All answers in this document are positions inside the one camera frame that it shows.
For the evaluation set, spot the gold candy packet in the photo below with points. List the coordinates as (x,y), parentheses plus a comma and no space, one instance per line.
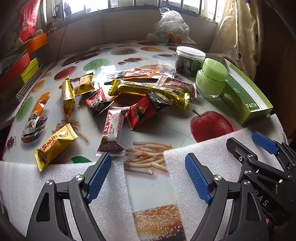
(85,84)
(54,149)

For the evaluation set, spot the clear jar white lid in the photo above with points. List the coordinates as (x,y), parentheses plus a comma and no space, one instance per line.
(188,62)

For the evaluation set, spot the black phone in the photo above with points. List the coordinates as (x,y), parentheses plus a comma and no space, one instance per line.
(89,53)

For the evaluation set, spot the red textured box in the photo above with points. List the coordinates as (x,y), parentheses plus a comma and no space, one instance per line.
(16,69)

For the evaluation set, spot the red black candy packet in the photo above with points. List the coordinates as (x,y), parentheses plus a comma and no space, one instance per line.
(141,112)
(96,102)

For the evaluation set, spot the cream patterned curtain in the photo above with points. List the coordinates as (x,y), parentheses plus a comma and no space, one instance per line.
(238,34)

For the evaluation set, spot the black binder clip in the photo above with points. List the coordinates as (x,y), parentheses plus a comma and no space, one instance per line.
(190,8)

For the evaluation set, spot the yellow green box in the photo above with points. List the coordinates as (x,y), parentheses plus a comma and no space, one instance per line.
(30,70)

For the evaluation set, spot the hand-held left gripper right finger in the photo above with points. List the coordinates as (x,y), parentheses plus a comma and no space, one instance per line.
(197,178)

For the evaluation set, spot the orange box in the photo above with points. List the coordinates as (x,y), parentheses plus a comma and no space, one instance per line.
(37,45)

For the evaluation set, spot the clear plastic bag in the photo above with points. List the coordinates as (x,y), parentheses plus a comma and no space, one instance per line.
(171,25)

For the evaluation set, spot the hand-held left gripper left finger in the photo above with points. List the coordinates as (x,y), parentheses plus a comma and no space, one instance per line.
(99,176)

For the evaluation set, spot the orange white konjac packet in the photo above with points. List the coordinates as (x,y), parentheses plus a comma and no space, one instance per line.
(141,74)
(34,120)

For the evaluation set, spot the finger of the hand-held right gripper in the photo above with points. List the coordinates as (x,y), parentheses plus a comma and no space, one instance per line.
(264,142)
(234,146)

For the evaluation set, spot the red snack bag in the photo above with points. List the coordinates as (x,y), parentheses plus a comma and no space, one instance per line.
(29,20)

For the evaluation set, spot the green cardboard box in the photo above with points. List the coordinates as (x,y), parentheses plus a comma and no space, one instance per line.
(242,102)

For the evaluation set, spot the barred window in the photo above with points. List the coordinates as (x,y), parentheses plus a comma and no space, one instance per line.
(138,3)

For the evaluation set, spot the white red candy packet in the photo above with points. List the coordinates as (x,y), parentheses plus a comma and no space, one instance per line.
(112,131)
(178,86)

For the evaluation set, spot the green cream jar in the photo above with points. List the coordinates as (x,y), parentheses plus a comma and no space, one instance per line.
(211,78)

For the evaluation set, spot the black white striped box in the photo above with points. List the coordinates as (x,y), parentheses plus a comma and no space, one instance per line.
(23,92)

